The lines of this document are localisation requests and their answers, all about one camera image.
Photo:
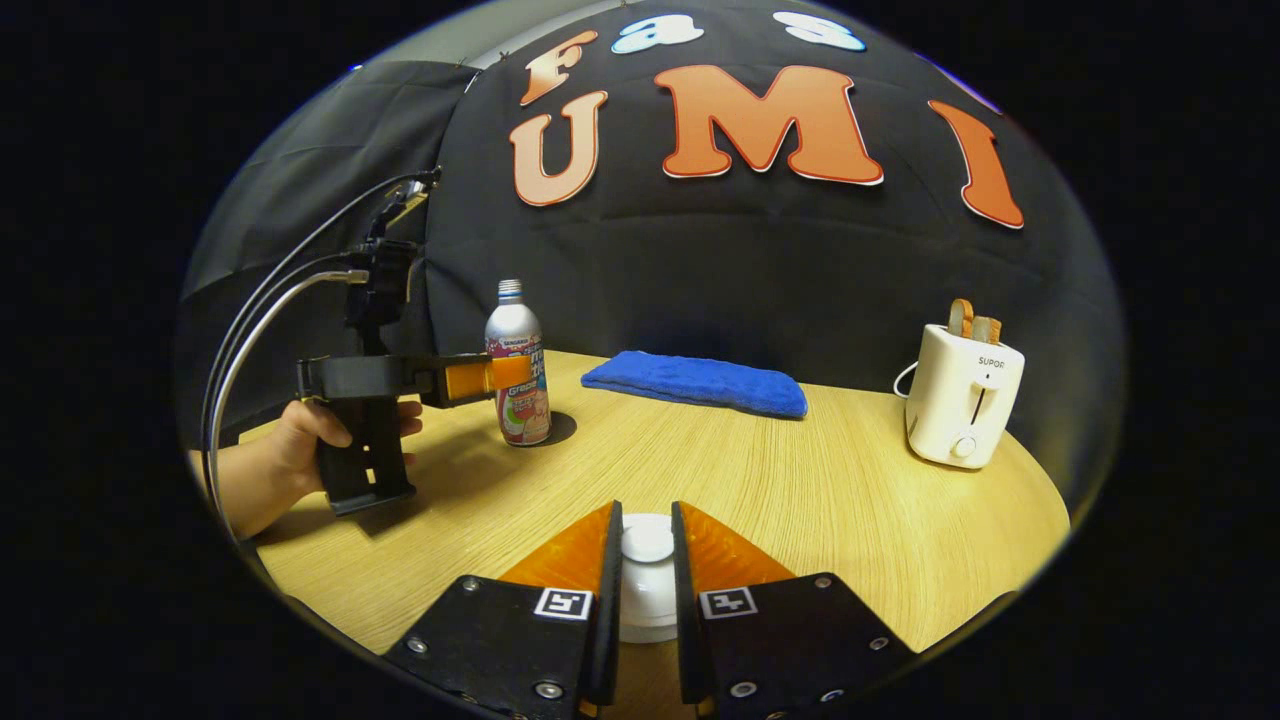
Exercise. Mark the blue towel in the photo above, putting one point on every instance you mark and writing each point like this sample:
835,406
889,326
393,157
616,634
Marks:
700,383

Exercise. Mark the white toaster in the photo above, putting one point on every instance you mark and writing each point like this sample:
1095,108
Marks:
955,400

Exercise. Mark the black backdrop cloth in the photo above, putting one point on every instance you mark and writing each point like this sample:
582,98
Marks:
750,270

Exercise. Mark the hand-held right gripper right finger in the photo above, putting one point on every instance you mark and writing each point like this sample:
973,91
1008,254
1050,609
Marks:
686,650

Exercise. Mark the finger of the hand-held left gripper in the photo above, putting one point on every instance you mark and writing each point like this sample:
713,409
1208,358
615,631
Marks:
470,380

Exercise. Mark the silver water bottle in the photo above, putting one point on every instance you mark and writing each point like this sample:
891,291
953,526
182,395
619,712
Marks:
512,330

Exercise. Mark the toasted bread slice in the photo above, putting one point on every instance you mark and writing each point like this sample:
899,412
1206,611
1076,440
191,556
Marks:
960,318
987,330

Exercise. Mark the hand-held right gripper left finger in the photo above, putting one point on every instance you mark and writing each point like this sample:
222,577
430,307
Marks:
610,650

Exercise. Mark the dark round coaster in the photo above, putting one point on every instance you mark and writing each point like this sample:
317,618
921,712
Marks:
562,430

